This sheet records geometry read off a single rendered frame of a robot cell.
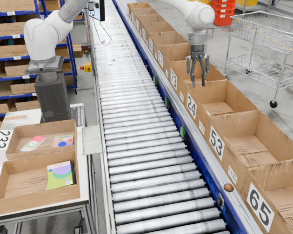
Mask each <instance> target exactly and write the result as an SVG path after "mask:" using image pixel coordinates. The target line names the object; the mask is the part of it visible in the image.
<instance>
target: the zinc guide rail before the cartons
mask: <svg viewBox="0 0 293 234"><path fill-rule="evenodd" d="M115 1H116V2H117V4H118V6H119V8H120V9H121V11H122V13H123V15H124V16H125V18H126V20H127V22H128V23H129V25H130V27H131V29H132V31H133V32H134V34H135V36H136V38H137V40H138V41H139V43H140V45H141V46H142V48H143V50H144V52H145V53H146V55H147V57H148V59H149V60H150V62H151V64H152V66H153V67H154V69H155V71H156V73H157V74H158V76H159V78H160V80H161V81H162V83H163V85H164V87H165V89H166V91H167V92H168V94H169V96H170V98H171V99H172V101H173V103H174V104H175V106H176V108H177V110H178V112H179V113H180V115H181V117H182V118H183V120H184V122H185V124H186V126H187V127H188V129H189V131H190V132H191V134H192V136H193V138H194V139H195V141H196V143H197V145H198V147H199V149H200V150H201V152H202V154H203V156H204V157H205V159H206V161H207V163H208V164H209V166H210V168H211V170H212V171H213V173H214V175H215V176H216V178H217V180H218V182H219V184H220V185H221V187H222V189H223V190H224V188H223V187H224V185H225V184H227V183H230V184H232V183H231V182H230V180H229V179H228V177H227V175H226V174H225V172H224V170H223V168H222V167H221V165H220V164H219V162H218V161H217V159H216V157H215V156H214V154H213V153H212V151H211V149H210V148H209V146H208V145H207V143H206V141H205V139H204V138H203V136H202V135H201V133H200V132H199V130H198V128H197V127H196V125H195V123H194V122H193V120H192V119H191V117H190V116H189V114H188V112H187V111H186V109H185V107H184V106H183V104H182V102H181V101H180V99H179V98H178V96H177V94H176V93H175V91H174V90H173V88H172V86H171V85H170V83H169V82H168V80H167V78H166V76H165V75H164V73H163V72H162V70H161V69H160V67H159V65H158V64H157V62H156V60H155V59H154V57H153V56H152V54H151V53H150V51H149V49H148V47H147V46H146V44H145V43H144V41H143V39H142V38H141V36H140V35H139V33H138V31H137V30H136V28H135V27H134V25H133V23H132V22H131V20H130V19H129V17H128V15H127V13H126V12H125V10H124V9H123V7H122V5H121V4H120V2H119V1H118V0H115ZM224 192H225V194H226V196H227V198H228V199H229V201H230V203H231V205H232V207H233V208H234V210H235V212H236V214H237V215H238V217H239V219H240V221H241V222H242V224H243V226H244V228H245V229H246V231H247V233H248V234H263V233H262V232H261V230H260V228H259V227H258V225H257V224H256V222H255V220H254V219H253V217H252V216H251V214H250V212H249V211H248V209H247V208H246V206H245V204H244V202H243V201H242V199H241V198H240V196H239V195H238V193H237V191H236V190H235V188H234V190H233V192H226V191H225V190H224Z"/></svg>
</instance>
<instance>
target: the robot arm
mask: <svg viewBox="0 0 293 234"><path fill-rule="evenodd" d="M89 1H90V0H67V1H66V3H65V4H64V5H63V7H62V8H61V9H60V10H54V11H53V12H52V13H51V14H50V15H49V16H48V17H47V18H46V19H45V20H42V19H31V20H29V21H27V22H26V24H25V26H24V39H25V44H26V47H27V50H28V53H29V56H30V59H31V64H30V66H29V67H28V71H35V70H39V71H40V72H42V71H44V70H45V69H57V68H58V63H59V60H60V59H61V57H60V56H56V54H55V48H56V45H57V44H58V43H60V42H61V41H62V40H64V39H65V38H66V37H67V35H68V34H69V32H70V31H71V29H72V28H73V20H74V19H75V18H76V17H77V16H78V14H79V13H80V12H81V11H82V10H83V8H84V7H85V6H86V5H87V4H88V3H89ZM158 1H161V2H163V3H166V4H168V5H170V6H172V7H174V8H176V9H177V10H179V11H180V12H181V13H182V14H183V16H184V20H185V21H186V27H187V31H188V42H189V44H191V46H190V56H188V57H185V58H186V68H187V74H188V75H190V78H191V81H192V85H193V88H195V75H194V69H195V64H196V62H197V61H199V62H200V66H201V68H202V72H203V74H201V76H202V86H204V87H205V80H206V74H207V73H209V57H210V55H206V54H205V53H204V44H203V43H205V30H206V29H207V28H209V27H210V26H211V25H212V24H213V22H214V20H215V12H214V10H213V9H212V8H211V7H210V6H209V5H206V4H203V3H201V2H198V1H193V2H190V1H187V0H158ZM204 57H205V63H206V67H205V66H204V63H203V58H204ZM190 58H191V59H192V67H191V70H190Z"/></svg>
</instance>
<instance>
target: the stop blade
mask: <svg viewBox="0 0 293 234"><path fill-rule="evenodd" d="M197 179H199V177H192V178H186V179H180V180H175V181H169V182H162V183H156V184H150V185H145V186H139V187H133V188H126V189H120V190H115V193H120V192H126V191H131V190H137V189H144V188H150V187H156V186H161V185H167V184H172V183H178V182H186V181H191V180H197Z"/></svg>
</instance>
